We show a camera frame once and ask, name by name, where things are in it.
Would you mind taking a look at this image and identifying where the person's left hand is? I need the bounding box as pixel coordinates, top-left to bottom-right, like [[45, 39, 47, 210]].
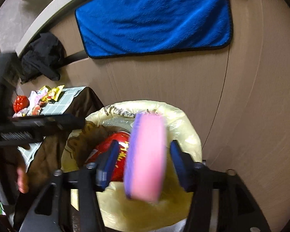
[[0, 147, 29, 194]]

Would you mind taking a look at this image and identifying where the blue towel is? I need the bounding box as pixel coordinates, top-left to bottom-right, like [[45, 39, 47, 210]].
[[75, 0, 233, 59]]

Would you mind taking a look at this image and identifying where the red wrapper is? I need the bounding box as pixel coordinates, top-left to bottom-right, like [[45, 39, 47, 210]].
[[13, 95, 30, 113]]

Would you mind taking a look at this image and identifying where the yellow trash bag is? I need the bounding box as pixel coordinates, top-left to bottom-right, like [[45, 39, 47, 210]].
[[61, 100, 202, 231]]

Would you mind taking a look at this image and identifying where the green grid tablecloth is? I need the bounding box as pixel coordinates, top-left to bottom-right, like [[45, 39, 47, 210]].
[[18, 86, 85, 170]]

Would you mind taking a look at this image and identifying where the yellow snack wrapper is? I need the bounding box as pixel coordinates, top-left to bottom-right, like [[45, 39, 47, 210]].
[[40, 85, 65, 102]]

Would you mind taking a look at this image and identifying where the pink purple sponge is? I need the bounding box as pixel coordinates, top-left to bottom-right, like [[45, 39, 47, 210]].
[[124, 113, 167, 203]]

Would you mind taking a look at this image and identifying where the pink candy wrapper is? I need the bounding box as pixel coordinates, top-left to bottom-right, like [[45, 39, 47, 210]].
[[27, 88, 49, 116]]

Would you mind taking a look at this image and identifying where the black jacket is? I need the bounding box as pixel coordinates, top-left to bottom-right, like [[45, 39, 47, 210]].
[[20, 32, 64, 84]]

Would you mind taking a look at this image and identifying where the grey countertop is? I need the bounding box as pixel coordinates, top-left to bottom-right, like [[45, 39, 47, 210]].
[[14, 0, 160, 57]]

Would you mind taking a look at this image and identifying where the crushed red can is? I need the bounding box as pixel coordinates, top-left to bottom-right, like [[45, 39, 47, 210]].
[[85, 131, 130, 184]]

